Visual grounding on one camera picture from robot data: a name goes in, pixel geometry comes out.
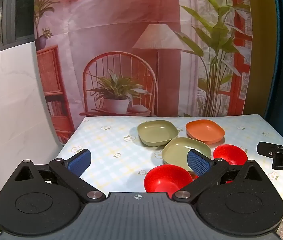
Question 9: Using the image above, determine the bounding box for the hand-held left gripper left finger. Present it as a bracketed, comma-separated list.
[5, 149, 106, 205]

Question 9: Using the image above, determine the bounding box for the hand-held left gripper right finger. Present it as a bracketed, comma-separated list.
[173, 149, 269, 203]

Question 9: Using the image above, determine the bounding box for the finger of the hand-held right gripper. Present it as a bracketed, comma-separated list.
[256, 142, 283, 157]

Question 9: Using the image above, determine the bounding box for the green square plate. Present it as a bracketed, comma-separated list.
[162, 137, 211, 172]
[138, 120, 179, 147]

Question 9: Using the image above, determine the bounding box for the red bowl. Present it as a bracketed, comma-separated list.
[213, 144, 248, 166]
[144, 164, 193, 193]

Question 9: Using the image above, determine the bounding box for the orange square plate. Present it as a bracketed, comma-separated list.
[186, 120, 225, 145]

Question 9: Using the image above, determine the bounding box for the floral checked tablecloth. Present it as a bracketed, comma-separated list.
[0, 114, 283, 240]

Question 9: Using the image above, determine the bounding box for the printed backdrop cloth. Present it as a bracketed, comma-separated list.
[34, 0, 253, 143]

